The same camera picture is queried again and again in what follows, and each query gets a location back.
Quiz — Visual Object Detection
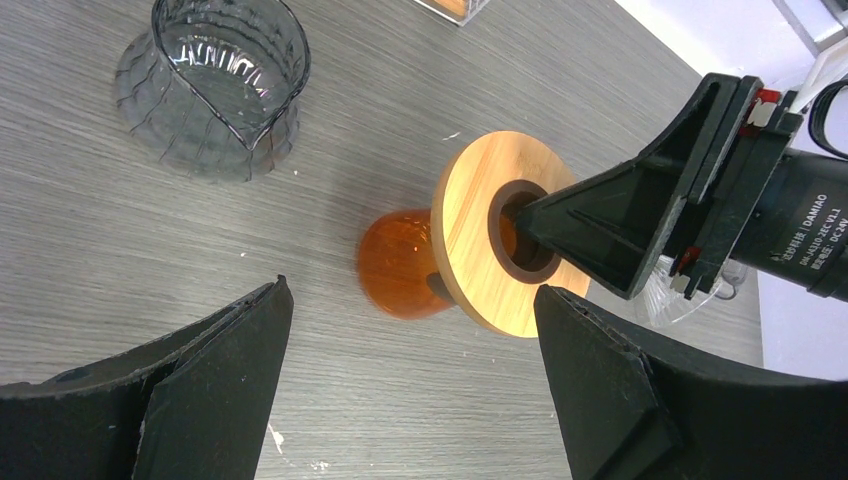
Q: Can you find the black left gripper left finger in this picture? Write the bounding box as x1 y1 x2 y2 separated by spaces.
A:
1 277 294 479

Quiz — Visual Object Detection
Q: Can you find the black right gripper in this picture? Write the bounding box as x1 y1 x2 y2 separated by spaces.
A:
515 73 847 301

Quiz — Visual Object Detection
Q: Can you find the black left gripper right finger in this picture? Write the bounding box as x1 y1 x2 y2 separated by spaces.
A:
534 285 847 479

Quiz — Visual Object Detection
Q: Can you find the clear glass dripper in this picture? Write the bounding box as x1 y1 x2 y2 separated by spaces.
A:
633 256 749 328

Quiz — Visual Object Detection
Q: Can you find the black cable loop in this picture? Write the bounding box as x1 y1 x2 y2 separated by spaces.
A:
807 78 848 162

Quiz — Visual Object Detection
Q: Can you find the amber glass jar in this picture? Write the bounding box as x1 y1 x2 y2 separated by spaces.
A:
357 208 455 320

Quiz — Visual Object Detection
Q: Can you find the clear box with orange content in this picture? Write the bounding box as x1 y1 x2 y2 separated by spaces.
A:
414 0 489 27

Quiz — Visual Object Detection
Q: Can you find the round wooden dripper stand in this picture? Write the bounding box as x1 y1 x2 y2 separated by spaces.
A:
431 131 590 338

